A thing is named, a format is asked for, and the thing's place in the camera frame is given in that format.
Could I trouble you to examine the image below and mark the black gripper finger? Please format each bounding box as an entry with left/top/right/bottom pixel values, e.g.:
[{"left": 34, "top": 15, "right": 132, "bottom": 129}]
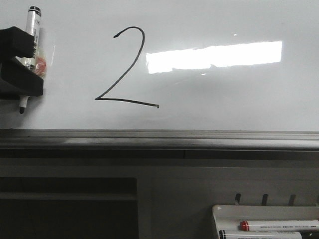
[
  {"left": 0, "top": 58, "right": 43, "bottom": 100},
  {"left": 0, "top": 26, "right": 34, "bottom": 59}
]

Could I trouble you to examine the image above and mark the black whiteboard marker with magnet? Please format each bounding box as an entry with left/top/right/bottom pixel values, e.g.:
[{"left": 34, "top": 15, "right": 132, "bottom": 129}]
[{"left": 18, "top": 5, "right": 48, "bottom": 115}]

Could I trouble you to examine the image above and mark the white plastic marker tray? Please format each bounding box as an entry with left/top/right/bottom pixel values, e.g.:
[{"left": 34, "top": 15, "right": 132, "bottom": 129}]
[{"left": 211, "top": 205, "right": 319, "bottom": 239}]

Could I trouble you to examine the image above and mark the black capped white marker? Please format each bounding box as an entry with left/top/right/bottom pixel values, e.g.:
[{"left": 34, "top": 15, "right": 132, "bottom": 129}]
[{"left": 218, "top": 230, "right": 302, "bottom": 239}]

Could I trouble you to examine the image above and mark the red capped white marker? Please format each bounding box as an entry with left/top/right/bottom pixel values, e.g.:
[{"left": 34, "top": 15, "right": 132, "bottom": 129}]
[{"left": 240, "top": 219, "right": 319, "bottom": 232}]

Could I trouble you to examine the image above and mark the white whiteboard with aluminium frame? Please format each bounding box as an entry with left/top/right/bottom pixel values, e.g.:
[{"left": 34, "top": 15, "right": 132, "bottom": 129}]
[{"left": 0, "top": 0, "right": 319, "bottom": 150}]

